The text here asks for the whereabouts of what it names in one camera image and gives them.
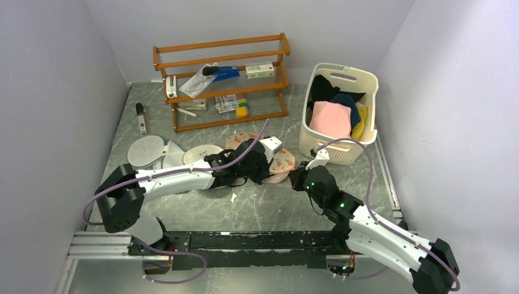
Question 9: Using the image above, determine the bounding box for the highlighter marker pack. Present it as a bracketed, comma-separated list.
[214, 94, 248, 114]

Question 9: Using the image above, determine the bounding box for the floral mesh laundry bag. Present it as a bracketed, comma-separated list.
[225, 132, 296, 184]

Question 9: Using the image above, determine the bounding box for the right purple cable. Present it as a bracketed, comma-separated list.
[310, 138, 461, 292]

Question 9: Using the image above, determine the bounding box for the wooden shelf rack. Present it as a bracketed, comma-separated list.
[152, 32, 291, 133]

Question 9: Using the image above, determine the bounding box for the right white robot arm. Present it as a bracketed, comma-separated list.
[289, 162, 460, 293]

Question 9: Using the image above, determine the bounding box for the pink folded cloth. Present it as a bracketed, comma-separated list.
[309, 101, 352, 138]

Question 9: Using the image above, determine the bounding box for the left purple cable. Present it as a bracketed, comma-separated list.
[83, 118, 271, 284]

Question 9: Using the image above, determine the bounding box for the cream laundry basket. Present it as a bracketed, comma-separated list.
[299, 62, 379, 165]

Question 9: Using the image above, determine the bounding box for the blue stapler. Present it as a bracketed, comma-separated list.
[202, 66, 240, 82]

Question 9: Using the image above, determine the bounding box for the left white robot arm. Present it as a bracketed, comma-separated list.
[95, 137, 282, 255]

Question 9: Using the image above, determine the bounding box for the yellow cloth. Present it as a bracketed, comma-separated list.
[351, 107, 369, 141]

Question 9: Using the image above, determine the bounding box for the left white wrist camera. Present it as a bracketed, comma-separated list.
[259, 137, 283, 157]

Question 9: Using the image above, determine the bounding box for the beige round laundry bag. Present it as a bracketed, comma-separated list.
[182, 145, 223, 165]

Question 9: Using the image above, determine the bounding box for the black garment in basket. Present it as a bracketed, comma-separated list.
[307, 75, 365, 110]

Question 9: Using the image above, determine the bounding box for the dark teal cloth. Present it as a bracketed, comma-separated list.
[331, 94, 360, 127]

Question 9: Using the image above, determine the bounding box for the white green box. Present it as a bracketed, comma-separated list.
[245, 62, 275, 79]

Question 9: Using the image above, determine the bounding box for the small white box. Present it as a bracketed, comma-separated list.
[177, 99, 207, 111]

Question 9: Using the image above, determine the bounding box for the black silver marker device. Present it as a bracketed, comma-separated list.
[135, 103, 148, 135]

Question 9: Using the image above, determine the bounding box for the aluminium frame rail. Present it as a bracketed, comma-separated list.
[54, 231, 435, 294]

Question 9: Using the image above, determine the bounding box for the white red pen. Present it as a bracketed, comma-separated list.
[176, 108, 199, 118]

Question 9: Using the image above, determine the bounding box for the purple cable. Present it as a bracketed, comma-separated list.
[83, 118, 271, 284]
[310, 138, 461, 292]

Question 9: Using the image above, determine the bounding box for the clear plastic packet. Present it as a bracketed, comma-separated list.
[179, 62, 218, 99]

